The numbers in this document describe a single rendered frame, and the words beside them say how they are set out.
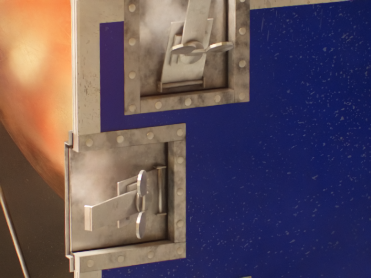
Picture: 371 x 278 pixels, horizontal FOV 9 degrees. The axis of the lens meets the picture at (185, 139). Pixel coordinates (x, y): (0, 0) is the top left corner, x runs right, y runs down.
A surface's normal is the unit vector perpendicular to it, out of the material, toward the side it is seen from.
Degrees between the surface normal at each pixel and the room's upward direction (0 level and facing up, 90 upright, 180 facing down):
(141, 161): 90
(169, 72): 111
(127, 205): 90
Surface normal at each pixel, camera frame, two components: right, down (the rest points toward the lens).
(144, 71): 0.46, 0.20
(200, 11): 0.43, 0.54
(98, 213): 0.84, 0.12
